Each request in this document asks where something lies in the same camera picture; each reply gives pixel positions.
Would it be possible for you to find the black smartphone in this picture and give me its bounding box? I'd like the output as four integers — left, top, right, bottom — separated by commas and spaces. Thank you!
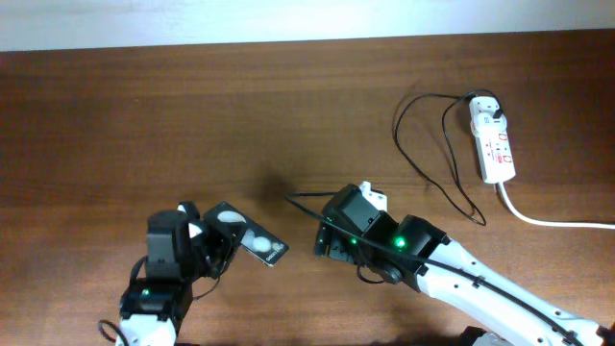
204, 202, 289, 267

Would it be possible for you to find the black charging cable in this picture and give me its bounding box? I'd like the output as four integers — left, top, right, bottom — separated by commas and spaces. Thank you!
391, 88, 505, 227

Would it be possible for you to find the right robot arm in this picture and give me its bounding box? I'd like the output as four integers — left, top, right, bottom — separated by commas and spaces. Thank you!
314, 185, 614, 345

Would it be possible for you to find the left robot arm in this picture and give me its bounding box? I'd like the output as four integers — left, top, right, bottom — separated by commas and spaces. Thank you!
108, 209, 247, 345

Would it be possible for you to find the white USB charger adapter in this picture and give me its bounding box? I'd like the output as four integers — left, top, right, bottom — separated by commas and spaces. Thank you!
469, 96, 507, 137

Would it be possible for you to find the white power strip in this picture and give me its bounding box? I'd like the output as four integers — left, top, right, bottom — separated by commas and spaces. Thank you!
473, 128, 516, 185

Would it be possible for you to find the white power strip cord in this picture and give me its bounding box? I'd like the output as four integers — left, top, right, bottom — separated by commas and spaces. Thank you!
494, 181, 615, 230

